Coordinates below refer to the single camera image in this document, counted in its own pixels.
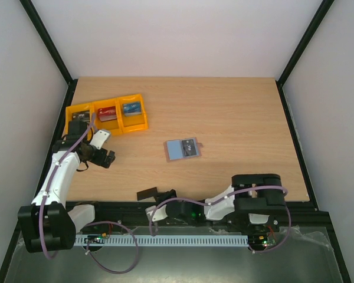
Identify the tan leather card holder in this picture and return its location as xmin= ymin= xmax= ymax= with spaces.
xmin=163 ymin=137 xmax=203 ymax=162

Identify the black vip credit card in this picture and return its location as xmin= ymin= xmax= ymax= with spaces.
xmin=181 ymin=139 xmax=198 ymax=157

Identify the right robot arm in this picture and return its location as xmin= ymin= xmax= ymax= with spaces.
xmin=137 ymin=174 xmax=288 ymax=231

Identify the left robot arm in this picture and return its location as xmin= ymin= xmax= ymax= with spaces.
xmin=18 ymin=120 xmax=115 ymax=259

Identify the red card stack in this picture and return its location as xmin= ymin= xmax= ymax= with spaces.
xmin=97 ymin=106 xmax=117 ymax=122

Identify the black card stack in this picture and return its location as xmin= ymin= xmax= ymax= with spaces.
xmin=71 ymin=110 xmax=90 ymax=123

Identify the blue card stack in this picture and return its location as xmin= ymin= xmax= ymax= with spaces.
xmin=123 ymin=101 xmax=142 ymax=117

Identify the middle yellow bin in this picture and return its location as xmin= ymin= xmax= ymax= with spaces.
xmin=93 ymin=98 xmax=123 ymax=135

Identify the yellow bin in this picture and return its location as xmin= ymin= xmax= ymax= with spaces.
xmin=117 ymin=94 xmax=149 ymax=133
xmin=93 ymin=98 xmax=123 ymax=135
xmin=64 ymin=103 xmax=94 ymax=137

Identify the right yellow bin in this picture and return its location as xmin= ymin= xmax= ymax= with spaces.
xmin=117 ymin=94 xmax=149 ymax=133

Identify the left yellow bin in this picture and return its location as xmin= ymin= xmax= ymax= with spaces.
xmin=64 ymin=103 xmax=94 ymax=137

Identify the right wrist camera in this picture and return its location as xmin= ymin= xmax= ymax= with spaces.
xmin=145 ymin=205 xmax=168 ymax=222

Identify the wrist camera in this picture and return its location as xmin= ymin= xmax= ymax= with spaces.
xmin=89 ymin=129 xmax=111 ymax=150
xmin=145 ymin=205 xmax=168 ymax=222

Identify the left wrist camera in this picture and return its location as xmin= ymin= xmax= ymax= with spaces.
xmin=89 ymin=129 xmax=111 ymax=150

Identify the white slotted cable duct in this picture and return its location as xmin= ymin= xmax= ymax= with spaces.
xmin=74 ymin=235 xmax=248 ymax=247

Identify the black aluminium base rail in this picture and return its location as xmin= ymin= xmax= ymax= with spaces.
xmin=66 ymin=201 xmax=333 ymax=234

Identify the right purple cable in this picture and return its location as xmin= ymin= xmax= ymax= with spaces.
xmin=148 ymin=185 xmax=292 ymax=255

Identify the left black frame post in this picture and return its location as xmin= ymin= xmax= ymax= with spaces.
xmin=19 ymin=0 xmax=77 ymax=86

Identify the black frame post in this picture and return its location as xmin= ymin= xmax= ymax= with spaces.
xmin=19 ymin=0 xmax=77 ymax=86
xmin=276 ymin=0 xmax=336 ymax=86

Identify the right black frame post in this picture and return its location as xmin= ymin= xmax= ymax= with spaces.
xmin=276 ymin=0 xmax=336 ymax=86

